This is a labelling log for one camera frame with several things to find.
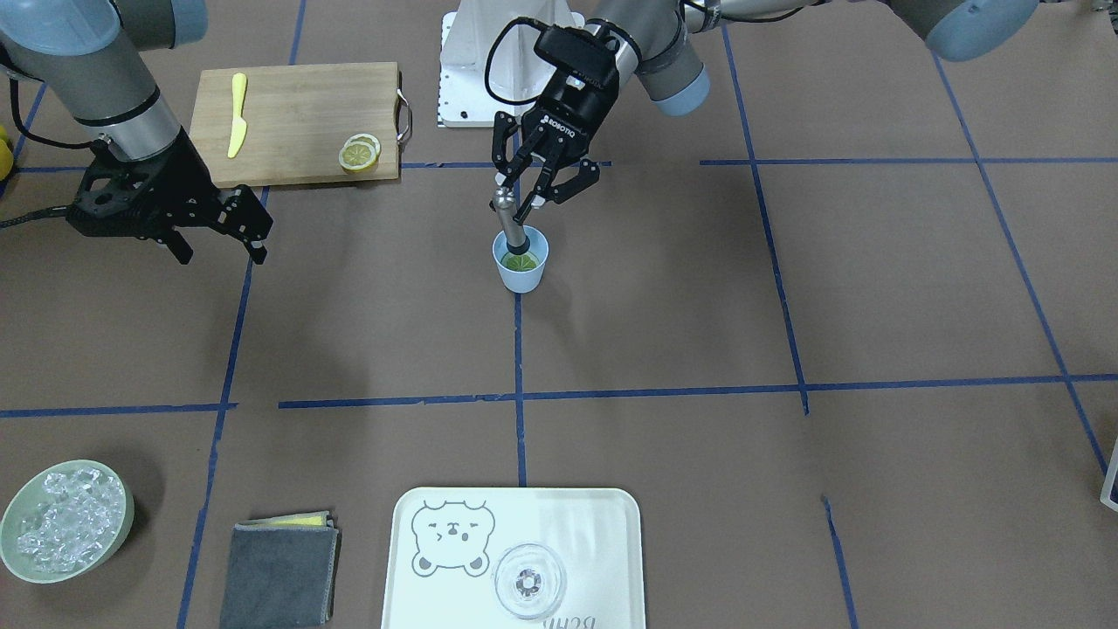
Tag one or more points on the green bowl of ice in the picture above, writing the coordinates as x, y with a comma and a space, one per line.
66, 521

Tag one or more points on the yellow lemon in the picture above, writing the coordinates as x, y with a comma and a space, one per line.
7, 158

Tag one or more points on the yellow plastic knife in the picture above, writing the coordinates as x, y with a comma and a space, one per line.
239, 125

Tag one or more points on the light blue plastic cup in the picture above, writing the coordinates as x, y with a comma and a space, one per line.
521, 279

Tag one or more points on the lemon slice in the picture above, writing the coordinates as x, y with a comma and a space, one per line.
358, 155
365, 138
522, 261

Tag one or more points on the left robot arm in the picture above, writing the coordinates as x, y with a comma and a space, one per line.
657, 51

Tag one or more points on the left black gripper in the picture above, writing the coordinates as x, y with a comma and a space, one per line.
578, 116

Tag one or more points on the white bear tray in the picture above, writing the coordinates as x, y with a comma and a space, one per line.
446, 542

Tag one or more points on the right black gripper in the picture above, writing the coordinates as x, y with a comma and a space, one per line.
185, 177

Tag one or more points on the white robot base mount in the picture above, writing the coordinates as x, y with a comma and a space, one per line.
482, 72

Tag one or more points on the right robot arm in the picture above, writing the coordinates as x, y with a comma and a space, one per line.
90, 54

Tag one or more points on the grey folded cloth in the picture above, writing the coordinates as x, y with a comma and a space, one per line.
281, 572

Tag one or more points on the wooden cutting board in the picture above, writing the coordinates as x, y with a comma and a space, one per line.
298, 118

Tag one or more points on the steel muddler black tip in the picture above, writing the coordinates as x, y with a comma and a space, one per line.
504, 205

